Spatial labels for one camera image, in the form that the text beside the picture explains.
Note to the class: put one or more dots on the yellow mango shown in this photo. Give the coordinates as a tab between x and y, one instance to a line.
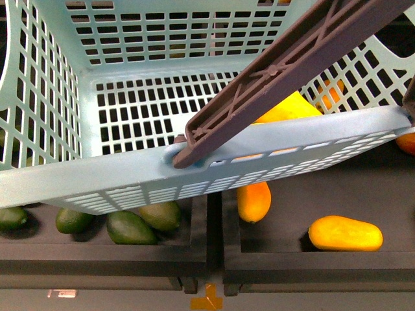
339	233
292	107

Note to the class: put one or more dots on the light blue plastic basket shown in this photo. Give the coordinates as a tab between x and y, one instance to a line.
93	94

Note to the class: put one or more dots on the brown plastic basket handle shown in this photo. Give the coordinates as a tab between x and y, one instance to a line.
325	33

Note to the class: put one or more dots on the orange mango under basket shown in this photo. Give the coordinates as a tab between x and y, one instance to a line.
253	201

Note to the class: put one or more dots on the yellow mango in tray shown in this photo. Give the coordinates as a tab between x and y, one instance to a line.
339	233

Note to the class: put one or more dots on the green avocado pale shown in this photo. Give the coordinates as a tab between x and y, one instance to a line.
164	216

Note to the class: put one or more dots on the green avocado left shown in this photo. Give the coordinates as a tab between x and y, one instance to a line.
68	221

